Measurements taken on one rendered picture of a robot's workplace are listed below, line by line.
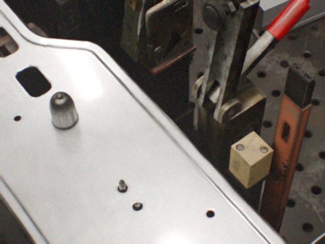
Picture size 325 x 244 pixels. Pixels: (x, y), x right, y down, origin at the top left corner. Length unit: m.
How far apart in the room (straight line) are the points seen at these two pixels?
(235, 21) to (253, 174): 0.17
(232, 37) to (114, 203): 0.24
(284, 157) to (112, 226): 0.21
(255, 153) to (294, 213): 0.39
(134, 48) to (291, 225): 0.40
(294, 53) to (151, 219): 0.63
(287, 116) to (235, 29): 0.10
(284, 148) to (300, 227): 0.39
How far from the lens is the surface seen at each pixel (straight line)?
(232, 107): 0.78
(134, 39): 0.92
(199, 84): 0.80
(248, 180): 0.78
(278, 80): 1.29
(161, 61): 0.96
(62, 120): 0.85
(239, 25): 0.70
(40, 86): 1.04
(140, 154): 0.83
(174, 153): 0.83
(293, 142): 0.74
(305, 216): 1.14
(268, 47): 0.79
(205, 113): 0.83
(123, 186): 0.80
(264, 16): 1.29
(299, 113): 0.69
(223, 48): 0.75
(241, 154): 0.76
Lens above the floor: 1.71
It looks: 56 degrees down
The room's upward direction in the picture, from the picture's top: 3 degrees counter-clockwise
